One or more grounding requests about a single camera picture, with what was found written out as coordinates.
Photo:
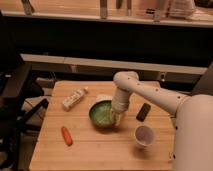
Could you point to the black chair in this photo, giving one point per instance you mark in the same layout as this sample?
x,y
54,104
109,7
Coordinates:
x,y
13,120

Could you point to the white snack bar packet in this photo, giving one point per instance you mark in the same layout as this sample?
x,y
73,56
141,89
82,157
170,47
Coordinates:
x,y
73,99

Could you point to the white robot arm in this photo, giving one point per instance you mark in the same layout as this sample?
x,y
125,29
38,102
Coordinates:
x,y
193,143

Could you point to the green ceramic bowl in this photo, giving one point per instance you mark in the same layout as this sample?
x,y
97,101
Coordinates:
x,y
101,114

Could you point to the white paper cup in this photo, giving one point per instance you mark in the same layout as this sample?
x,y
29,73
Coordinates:
x,y
143,136

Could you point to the black rectangular bar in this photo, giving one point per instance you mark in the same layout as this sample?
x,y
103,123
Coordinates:
x,y
143,112

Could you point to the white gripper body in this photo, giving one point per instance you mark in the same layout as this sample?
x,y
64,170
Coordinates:
x,y
120,101

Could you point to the orange carrot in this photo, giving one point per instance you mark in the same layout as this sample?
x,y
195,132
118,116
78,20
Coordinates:
x,y
66,136

